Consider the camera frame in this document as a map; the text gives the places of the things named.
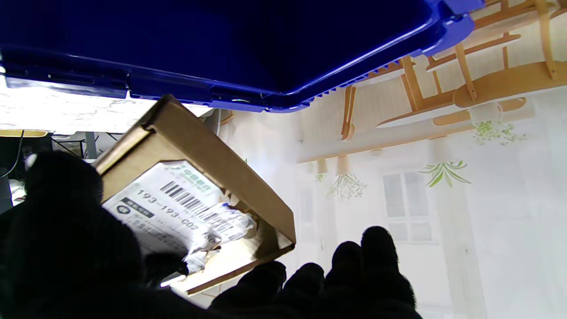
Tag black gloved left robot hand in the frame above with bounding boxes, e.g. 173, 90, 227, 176
0, 150, 422, 319

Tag cardboard package with shipping label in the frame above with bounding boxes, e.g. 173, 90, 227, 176
91, 93, 297, 297

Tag blue plastic turnover box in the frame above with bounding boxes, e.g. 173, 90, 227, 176
0, 0, 486, 114

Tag printed room scene backdrop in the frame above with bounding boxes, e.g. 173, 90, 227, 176
190, 0, 567, 319

